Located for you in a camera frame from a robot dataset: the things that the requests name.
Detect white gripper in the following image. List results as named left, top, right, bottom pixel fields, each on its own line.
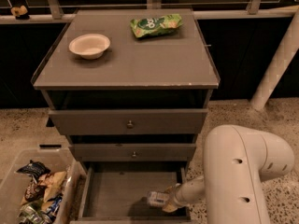
left=162, top=184, right=187, bottom=213

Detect blue plastic bottle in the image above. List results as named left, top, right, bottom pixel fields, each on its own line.
left=147, top=191, right=169, bottom=208

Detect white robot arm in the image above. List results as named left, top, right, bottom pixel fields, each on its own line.
left=183, top=9, right=299, bottom=224

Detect grey open bottom drawer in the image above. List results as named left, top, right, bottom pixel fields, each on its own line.
left=70, top=161, right=191, bottom=224

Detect grey middle drawer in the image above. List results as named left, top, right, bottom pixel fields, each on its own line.
left=69, top=144, right=196, bottom=161

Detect grey top drawer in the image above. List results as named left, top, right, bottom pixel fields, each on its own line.
left=49, top=109, right=207, bottom=135

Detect grey drawer cabinet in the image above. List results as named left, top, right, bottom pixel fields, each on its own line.
left=30, top=8, right=221, bottom=224

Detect tan snack bag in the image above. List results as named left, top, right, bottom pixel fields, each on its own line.
left=38, top=171, right=66, bottom=202

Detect blue snack packet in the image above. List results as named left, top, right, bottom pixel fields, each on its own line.
left=42, top=195, right=63, bottom=221

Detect brown snack bag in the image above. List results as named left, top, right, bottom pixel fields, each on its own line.
left=21, top=182, right=46, bottom=205

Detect dark blue snack bag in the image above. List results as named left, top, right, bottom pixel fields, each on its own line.
left=17, top=160, right=50, bottom=182

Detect green soda can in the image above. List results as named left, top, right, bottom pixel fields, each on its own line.
left=19, top=203, right=52, bottom=224

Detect clear plastic storage bin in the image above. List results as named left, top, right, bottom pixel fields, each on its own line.
left=0, top=148, right=80, bottom=224

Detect white paper bowl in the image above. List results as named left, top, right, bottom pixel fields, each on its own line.
left=68, top=34, right=110, bottom=60

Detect green snack bag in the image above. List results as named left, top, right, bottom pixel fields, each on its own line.
left=130, top=14, right=183, bottom=38

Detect metal window railing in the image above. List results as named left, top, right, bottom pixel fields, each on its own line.
left=0, top=0, right=299, bottom=26

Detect small yellow black object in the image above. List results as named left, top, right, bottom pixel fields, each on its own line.
left=10, top=5, right=30, bottom=20

